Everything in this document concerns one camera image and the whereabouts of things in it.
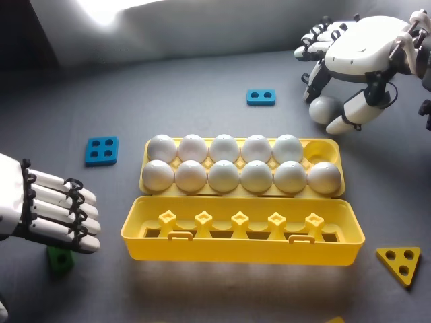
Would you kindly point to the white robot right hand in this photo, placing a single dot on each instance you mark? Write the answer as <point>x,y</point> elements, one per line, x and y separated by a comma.
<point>363,43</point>

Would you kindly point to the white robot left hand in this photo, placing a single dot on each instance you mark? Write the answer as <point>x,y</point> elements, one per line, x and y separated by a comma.
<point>43,202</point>

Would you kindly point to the white toy egg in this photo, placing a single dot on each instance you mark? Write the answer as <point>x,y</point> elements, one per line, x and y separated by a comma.
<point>324,177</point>
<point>192,147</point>
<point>191,176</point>
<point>290,176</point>
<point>162,147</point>
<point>158,175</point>
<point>287,147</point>
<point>321,109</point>
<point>256,147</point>
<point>224,176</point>
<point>256,176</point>
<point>224,147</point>

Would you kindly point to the yellow egg carton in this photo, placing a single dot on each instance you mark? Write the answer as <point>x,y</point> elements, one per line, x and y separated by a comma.
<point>235,250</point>

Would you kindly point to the green two-hole block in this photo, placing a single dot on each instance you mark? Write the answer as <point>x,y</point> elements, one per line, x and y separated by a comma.
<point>55,262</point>

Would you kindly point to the blue four-hole block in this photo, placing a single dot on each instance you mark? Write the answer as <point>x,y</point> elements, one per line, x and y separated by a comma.
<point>101,148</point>

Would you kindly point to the blue two-hole block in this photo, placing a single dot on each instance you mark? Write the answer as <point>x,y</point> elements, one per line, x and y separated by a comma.
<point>261,101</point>

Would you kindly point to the white curtain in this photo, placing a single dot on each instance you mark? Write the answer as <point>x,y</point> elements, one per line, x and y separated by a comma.
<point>202,27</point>

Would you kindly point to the grey table cloth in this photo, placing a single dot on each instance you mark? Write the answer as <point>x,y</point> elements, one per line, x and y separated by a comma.
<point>202,101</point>

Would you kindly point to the yellow three-hole triangle block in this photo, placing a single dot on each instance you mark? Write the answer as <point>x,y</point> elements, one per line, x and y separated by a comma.
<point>397,260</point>

